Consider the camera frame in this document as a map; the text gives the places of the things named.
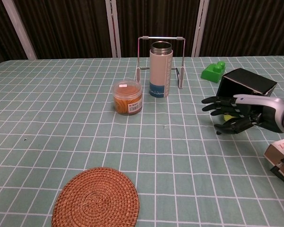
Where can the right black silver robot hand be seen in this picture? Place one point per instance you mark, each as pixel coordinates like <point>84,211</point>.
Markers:
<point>269,106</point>

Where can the yellow tennis ball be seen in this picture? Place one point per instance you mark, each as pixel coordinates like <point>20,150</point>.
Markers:
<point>227,117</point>

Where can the black cardboard box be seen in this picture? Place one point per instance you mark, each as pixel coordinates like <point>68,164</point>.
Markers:
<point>248,80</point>

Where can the brown box with label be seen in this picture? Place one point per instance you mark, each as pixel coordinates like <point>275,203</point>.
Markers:
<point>275,153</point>

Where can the green toy building block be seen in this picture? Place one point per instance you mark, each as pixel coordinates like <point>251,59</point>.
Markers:
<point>211,73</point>

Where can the white and blue thermos bottle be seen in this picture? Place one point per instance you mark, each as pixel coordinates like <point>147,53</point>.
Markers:
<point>159,71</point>

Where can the clear jar of rubber bands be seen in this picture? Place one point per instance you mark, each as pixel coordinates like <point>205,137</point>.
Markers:
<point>127,99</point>

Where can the round woven rattan coaster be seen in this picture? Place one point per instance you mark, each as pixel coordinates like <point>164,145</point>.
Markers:
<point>95,201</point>

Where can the green checked tablecloth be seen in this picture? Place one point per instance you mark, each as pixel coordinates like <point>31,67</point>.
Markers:
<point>61,118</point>

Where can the dark pleated curtain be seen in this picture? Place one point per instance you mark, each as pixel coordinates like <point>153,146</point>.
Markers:
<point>66,26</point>

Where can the white frame post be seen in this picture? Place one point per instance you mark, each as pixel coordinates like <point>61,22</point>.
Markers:
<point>20,28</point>
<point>113,28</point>
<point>200,28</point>

